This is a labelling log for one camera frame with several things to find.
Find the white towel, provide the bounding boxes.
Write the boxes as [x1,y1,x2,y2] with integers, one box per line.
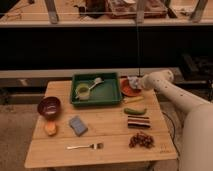
[127,76,142,90]

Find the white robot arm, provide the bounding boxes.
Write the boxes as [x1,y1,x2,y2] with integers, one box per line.
[141,70,213,171]

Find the red bowl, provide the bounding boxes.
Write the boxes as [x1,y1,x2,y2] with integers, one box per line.
[120,79,141,97]

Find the dark maroon bowl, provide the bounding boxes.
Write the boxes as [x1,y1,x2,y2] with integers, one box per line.
[37,96,61,120]

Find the green plastic tray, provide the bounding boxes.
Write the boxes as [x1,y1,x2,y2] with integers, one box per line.
[70,72,122,107]

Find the white spoon in tray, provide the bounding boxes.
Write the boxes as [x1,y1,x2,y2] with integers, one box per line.
[87,77,103,91]

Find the green plastic cup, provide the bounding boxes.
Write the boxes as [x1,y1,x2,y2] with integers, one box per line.
[75,83,90,100]

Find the yellow toy corn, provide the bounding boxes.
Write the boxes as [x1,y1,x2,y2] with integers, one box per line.
[123,96,144,104]

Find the green toy cucumber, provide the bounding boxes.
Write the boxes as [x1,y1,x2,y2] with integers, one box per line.
[123,108,147,115]

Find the blue sponge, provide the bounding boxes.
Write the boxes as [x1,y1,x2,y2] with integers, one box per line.
[69,116,88,136]

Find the metal fork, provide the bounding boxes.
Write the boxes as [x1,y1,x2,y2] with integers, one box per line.
[66,143,104,150]

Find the brown toy grapes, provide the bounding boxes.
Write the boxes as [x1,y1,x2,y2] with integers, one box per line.
[129,132,154,148]

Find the orange toy fruit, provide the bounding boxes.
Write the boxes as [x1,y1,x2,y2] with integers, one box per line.
[44,122,57,136]

